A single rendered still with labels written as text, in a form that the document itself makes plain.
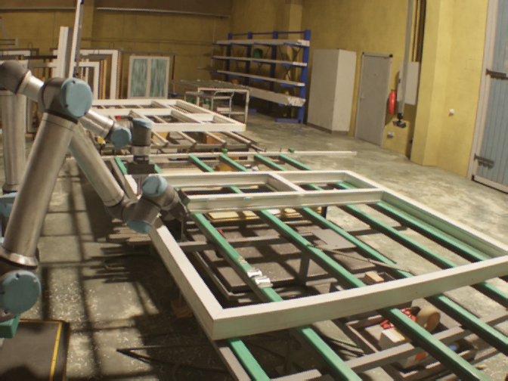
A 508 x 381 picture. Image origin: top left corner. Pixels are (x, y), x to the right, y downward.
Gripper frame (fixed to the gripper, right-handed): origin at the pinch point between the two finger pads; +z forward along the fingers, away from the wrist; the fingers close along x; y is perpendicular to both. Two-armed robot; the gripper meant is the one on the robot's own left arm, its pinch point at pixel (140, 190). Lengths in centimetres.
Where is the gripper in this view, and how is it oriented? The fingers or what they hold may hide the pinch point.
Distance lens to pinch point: 224.4
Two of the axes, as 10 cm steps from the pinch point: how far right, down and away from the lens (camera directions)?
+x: -9.2, 0.4, -3.9
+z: -0.8, 9.6, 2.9
